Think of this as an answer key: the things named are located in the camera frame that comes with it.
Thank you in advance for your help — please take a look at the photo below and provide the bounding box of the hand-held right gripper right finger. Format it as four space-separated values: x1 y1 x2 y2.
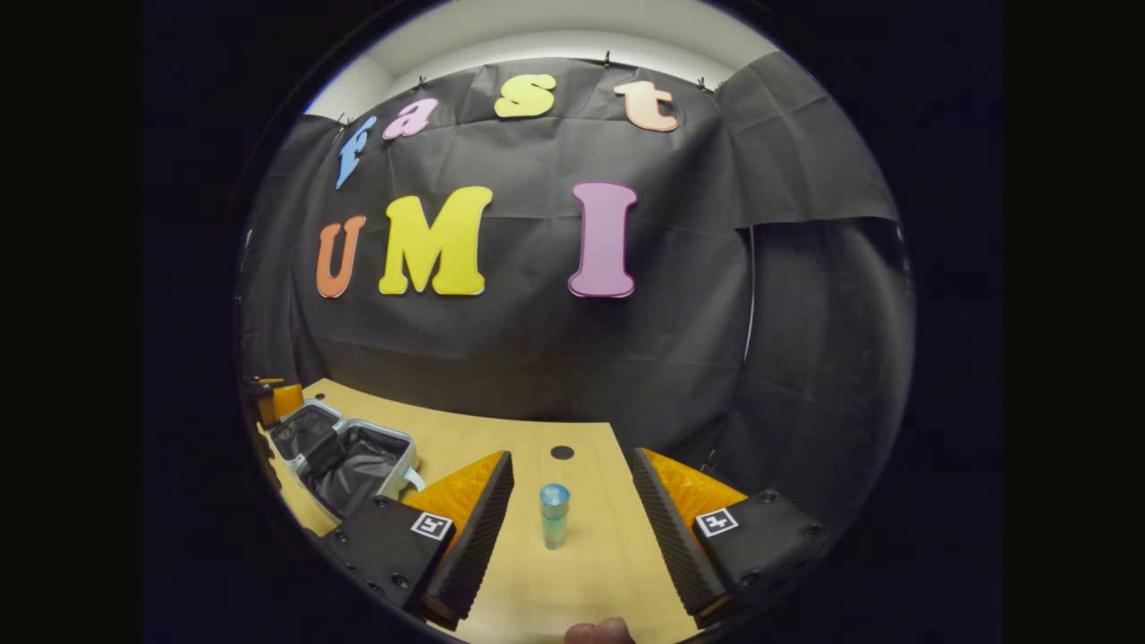
632 447 838 629

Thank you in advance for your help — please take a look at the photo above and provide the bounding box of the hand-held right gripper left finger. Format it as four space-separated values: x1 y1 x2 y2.
318 449 516 632

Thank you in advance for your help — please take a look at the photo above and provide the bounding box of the teal bottle with blue cap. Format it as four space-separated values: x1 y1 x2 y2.
539 483 571 550

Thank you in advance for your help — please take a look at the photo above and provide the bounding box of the light blue suitcase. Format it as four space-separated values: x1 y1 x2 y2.
267 399 427 524

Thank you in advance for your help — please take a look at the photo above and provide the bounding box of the white cable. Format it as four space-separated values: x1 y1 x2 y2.
741 224 758 363

